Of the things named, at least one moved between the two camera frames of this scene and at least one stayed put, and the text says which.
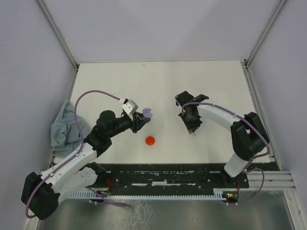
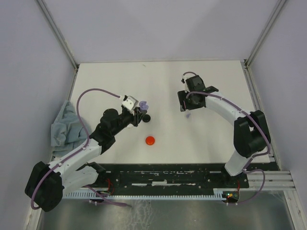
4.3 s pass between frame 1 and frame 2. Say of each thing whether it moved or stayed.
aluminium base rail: stayed
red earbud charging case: stayed
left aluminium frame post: stayed
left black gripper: moved
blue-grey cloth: stayed
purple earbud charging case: moved
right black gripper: moved
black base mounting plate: stayed
